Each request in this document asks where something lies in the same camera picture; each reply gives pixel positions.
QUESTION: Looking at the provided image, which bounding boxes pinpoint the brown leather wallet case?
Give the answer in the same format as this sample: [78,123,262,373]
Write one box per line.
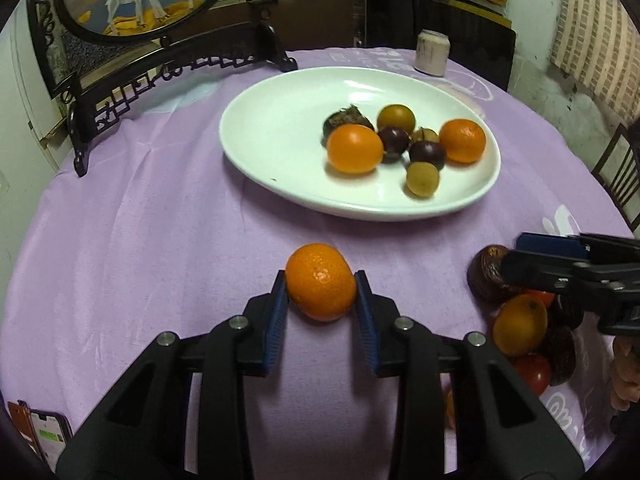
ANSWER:
[6,400,43,461]

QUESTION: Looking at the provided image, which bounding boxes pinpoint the red cherry tomato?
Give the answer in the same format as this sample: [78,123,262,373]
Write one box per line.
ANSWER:
[522,288,557,309]
[511,353,552,396]

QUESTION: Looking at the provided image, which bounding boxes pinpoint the dark wooden chair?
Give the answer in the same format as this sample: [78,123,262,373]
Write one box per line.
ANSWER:
[591,122,640,233]

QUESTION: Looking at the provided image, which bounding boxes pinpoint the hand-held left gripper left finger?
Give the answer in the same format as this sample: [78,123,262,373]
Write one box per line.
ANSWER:
[55,269,291,480]

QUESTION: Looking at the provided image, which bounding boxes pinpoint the brown wooden board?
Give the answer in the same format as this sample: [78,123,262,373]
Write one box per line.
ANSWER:
[170,0,368,53]

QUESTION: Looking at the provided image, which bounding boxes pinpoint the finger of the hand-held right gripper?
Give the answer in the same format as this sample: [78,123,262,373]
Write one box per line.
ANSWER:
[501,250,617,311]
[515,232,640,266]

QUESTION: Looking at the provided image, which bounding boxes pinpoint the person's right hand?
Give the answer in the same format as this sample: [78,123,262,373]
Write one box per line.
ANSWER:
[610,337,640,413]

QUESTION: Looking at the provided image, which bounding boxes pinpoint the black chair back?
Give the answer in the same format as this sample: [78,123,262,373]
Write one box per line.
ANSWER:
[365,0,517,92]

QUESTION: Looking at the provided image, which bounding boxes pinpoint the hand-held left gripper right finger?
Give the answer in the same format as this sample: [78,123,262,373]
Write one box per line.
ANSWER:
[352,270,586,480]

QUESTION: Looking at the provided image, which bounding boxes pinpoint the black smartphone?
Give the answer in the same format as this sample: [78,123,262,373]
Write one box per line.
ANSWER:
[30,409,73,471]

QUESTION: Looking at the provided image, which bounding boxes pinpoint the white oval plate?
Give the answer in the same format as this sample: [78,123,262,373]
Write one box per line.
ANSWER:
[221,66,502,222]

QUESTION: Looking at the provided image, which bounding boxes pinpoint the pale drink can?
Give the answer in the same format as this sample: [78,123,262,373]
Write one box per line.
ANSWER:
[414,30,451,77]

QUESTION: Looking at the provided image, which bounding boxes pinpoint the checked beige curtain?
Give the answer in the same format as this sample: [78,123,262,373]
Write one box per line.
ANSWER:
[550,0,640,121]

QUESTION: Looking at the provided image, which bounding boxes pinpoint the dark wrinkled passion fruit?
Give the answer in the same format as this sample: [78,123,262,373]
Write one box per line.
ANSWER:
[547,294,585,331]
[322,104,376,148]
[467,245,523,303]
[537,325,577,387]

